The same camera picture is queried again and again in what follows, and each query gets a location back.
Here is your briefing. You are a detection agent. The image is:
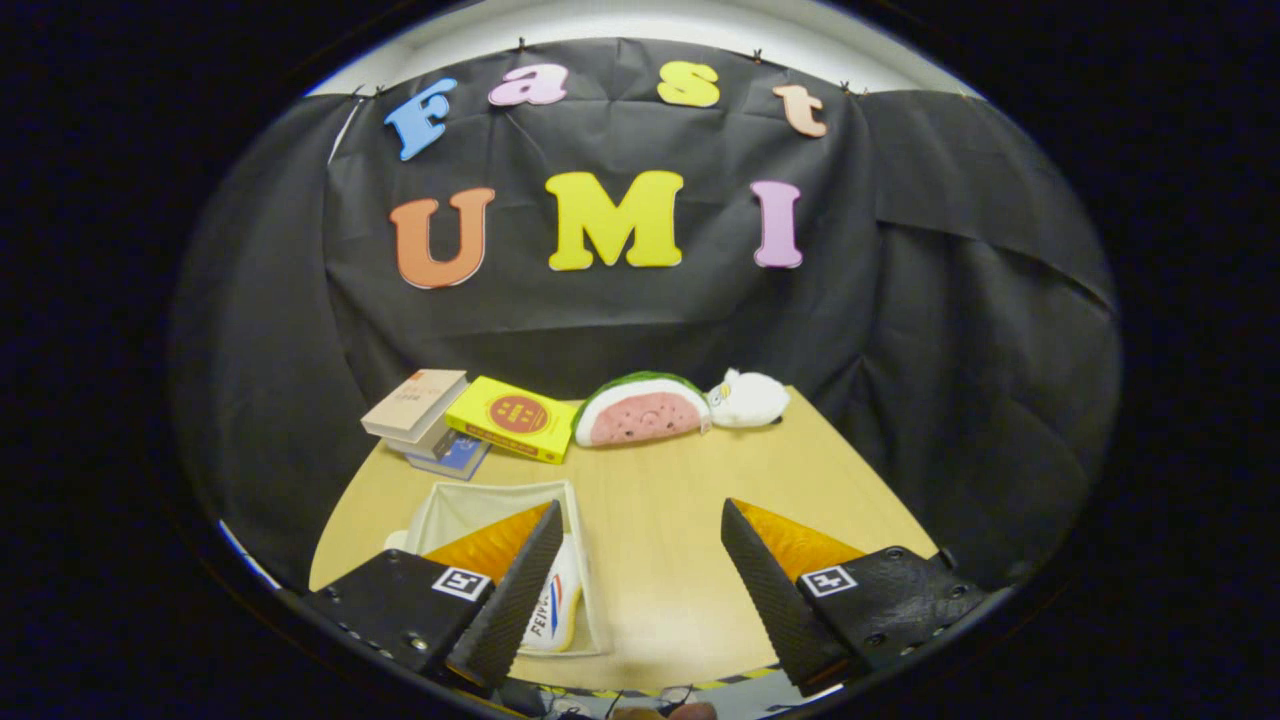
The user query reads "beige book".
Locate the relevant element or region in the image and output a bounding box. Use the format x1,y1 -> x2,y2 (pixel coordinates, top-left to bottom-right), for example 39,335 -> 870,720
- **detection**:
361,369 -> 469,444

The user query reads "black backdrop cloth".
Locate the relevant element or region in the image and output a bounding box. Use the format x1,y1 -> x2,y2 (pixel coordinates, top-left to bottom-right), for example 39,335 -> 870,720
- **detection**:
170,38 -> 1123,591

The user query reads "blue book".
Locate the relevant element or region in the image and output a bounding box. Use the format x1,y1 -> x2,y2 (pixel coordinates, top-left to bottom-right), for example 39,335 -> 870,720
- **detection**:
405,432 -> 493,482

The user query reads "yellow book with red circle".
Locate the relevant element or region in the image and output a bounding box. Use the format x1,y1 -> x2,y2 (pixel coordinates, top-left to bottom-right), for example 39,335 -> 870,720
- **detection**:
444,376 -> 581,465

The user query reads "cream fabric storage box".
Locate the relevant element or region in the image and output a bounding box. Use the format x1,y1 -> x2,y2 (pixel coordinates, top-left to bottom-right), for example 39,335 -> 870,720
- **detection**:
385,480 -> 613,659

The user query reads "white plush toy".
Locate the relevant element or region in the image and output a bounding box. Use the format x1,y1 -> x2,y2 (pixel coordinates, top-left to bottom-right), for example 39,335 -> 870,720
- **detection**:
707,368 -> 791,429

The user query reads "white canvas shoe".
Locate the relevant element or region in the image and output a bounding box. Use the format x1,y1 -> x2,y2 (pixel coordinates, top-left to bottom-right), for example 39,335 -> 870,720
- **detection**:
520,533 -> 584,654

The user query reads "grey book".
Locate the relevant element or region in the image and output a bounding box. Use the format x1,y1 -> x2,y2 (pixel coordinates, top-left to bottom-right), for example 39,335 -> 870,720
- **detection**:
385,420 -> 459,461

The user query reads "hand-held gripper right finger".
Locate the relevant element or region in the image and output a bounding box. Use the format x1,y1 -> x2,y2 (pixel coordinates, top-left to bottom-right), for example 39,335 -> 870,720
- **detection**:
720,497 -> 991,698

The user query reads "watermelon slice plush toy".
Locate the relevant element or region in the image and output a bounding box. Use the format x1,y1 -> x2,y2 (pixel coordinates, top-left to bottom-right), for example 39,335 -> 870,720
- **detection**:
573,372 -> 713,448

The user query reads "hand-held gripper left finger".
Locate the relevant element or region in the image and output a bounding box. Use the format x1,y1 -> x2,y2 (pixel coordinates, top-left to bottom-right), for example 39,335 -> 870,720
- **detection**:
300,500 -> 564,691

